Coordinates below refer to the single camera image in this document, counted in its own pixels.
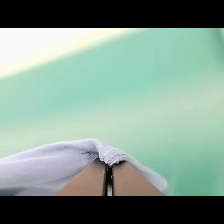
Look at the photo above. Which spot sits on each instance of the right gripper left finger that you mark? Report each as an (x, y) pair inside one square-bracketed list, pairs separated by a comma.
[(88, 181)]

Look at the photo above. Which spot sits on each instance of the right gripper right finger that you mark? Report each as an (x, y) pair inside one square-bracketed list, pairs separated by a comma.
[(131, 181)]

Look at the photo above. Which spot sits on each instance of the white garment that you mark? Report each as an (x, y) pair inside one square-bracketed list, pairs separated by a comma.
[(46, 166)]

